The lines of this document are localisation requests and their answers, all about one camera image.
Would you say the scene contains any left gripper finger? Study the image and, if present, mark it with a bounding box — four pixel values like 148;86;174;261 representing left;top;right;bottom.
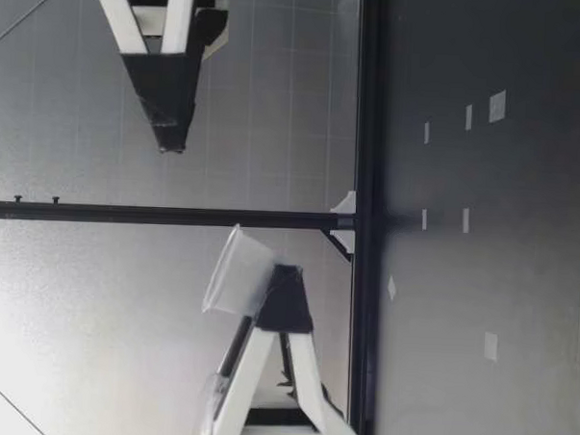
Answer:
216;312;258;380
212;260;368;435

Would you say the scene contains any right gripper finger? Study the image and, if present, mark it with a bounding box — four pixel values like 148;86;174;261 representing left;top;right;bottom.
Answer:
83;0;205;156
189;0;232;61

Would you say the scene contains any small clear plastic cup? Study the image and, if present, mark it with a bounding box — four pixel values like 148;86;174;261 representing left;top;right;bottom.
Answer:
200;221;277;320

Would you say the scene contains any white frame corner bracket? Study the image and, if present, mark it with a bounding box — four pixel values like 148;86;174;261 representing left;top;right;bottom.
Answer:
329;190;359;217
327;230;357;256

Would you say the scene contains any black frame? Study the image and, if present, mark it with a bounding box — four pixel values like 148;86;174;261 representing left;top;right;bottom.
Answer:
0;0;396;435

